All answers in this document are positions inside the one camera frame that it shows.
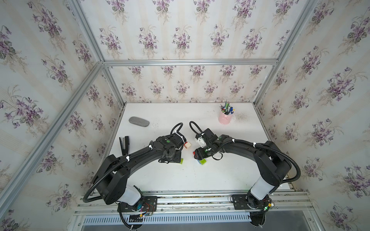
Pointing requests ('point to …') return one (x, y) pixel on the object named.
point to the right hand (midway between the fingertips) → (200, 155)
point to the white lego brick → (188, 144)
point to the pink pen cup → (224, 119)
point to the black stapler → (124, 143)
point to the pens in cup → (227, 109)
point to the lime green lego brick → (182, 160)
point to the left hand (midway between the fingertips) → (175, 159)
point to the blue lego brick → (198, 161)
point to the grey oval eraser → (138, 121)
